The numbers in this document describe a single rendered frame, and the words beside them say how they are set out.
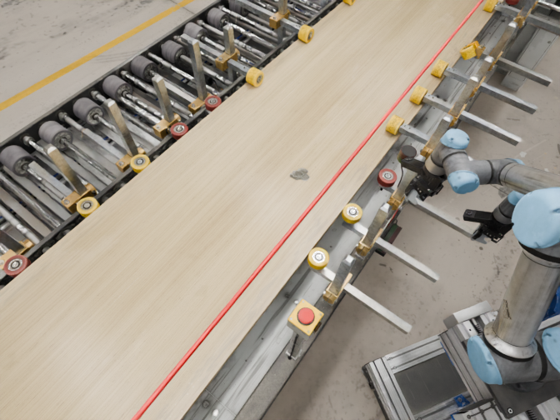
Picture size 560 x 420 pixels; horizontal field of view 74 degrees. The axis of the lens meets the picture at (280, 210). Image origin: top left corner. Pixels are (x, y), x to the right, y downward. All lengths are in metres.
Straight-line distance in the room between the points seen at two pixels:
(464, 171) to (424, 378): 1.24
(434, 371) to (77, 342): 1.62
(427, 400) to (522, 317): 1.19
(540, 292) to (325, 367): 1.47
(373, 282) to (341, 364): 0.53
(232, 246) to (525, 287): 0.95
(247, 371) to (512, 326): 0.97
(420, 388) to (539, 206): 1.42
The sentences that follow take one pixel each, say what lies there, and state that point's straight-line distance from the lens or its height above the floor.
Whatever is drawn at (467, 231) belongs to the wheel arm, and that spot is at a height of 0.86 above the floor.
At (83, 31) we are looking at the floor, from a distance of 4.29.
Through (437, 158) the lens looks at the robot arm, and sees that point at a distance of 1.29.
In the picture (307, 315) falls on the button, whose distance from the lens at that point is 1.01.
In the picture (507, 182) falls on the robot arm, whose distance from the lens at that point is 1.22.
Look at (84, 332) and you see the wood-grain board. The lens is 1.47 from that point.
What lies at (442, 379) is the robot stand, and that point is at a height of 0.21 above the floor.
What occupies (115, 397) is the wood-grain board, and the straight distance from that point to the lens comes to 1.39.
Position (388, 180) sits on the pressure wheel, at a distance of 1.67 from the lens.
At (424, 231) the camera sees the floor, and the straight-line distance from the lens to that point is 2.70.
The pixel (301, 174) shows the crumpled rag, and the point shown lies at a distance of 1.60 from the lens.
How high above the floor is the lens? 2.20
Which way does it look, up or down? 59 degrees down
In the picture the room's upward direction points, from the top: 3 degrees clockwise
